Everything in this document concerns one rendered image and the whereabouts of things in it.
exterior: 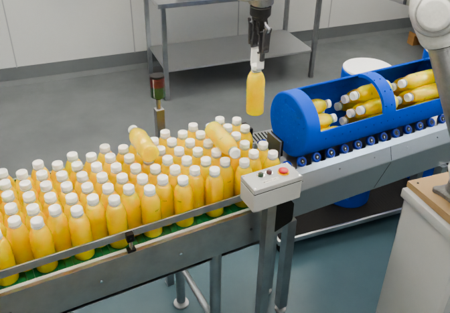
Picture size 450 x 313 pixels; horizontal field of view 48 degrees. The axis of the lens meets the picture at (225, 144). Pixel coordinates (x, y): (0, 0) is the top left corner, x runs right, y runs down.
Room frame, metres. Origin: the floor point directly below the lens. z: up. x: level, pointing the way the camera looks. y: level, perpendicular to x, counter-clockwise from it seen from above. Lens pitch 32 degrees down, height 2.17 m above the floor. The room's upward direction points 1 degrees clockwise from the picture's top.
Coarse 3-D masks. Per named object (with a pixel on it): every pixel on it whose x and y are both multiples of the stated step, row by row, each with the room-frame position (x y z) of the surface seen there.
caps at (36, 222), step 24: (168, 144) 1.69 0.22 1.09; (192, 144) 1.69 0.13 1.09; (0, 168) 1.49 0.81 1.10; (72, 168) 1.51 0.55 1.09; (96, 168) 1.51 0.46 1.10; (120, 168) 1.51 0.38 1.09; (192, 168) 1.51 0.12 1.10; (216, 168) 1.51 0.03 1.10; (24, 192) 1.35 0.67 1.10; (48, 192) 1.35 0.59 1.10; (72, 192) 1.36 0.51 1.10
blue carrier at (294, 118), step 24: (384, 72) 2.25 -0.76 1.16; (408, 72) 2.35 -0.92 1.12; (288, 96) 1.87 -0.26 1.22; (312, 96) 2.08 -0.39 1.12; (336, 96) 2.15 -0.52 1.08; (384, 96) 1.96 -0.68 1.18; (288, 120) 1.85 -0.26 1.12; (312, 120) 1.76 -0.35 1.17; (360, 120) 1.87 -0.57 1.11; (384, 120) 1.92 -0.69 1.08; (408, 120) 2.01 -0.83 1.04; (288, 144) 1.84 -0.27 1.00; (312, 144) 1.75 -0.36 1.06; (336, 144) 1.84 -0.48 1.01
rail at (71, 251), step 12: (216, 204) 1.47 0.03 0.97; (228, 204) 1.49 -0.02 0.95; (180, 216) 1.40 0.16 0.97; (192, 216) 1.42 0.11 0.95; (144, 228) 1.33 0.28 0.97; (156, 228) 1.35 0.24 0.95; (96, 240) 1.26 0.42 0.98; (108, 240) 1.27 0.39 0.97; (120, 240) 1.29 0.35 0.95; (60, 252) 1.20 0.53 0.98; (72, 252) 1.22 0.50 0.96; (24, 264) 1.14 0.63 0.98; (36, 264) 1.16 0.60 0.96; (0, 276) 1.11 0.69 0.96
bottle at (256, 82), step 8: (256, 72) 1.74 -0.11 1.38; (248, 80) 1.74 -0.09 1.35; (256, 80) 1.73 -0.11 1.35; (264, 80) 1.74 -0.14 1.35; (248, 88) 1.74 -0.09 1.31; (256, 88) 1.72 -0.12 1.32; (264, 88) 1.74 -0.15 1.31; (248, 96) 1.74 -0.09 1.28; (256, 96) 1.72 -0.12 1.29; (264, 96) 1.75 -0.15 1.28; (248, 104) 1.74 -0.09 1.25; (256, 104) 1.72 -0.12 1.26; (248, 112) 1.74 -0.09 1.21; (256, 112) 1.72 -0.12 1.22
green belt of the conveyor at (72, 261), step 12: (204, 216) 1.48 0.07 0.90; (168, 228) 1.41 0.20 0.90; (180, 228) 1.41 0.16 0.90; (144, 240) 1.35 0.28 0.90; (96, 252) 1.28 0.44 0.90; (108, 252) 1.28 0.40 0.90; (60, 264) 1.22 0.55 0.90; (72, 264) 1.22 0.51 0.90; (24, 276) 1.17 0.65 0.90; (36, 276) 1.17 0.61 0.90; (0, 288) 1.12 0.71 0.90
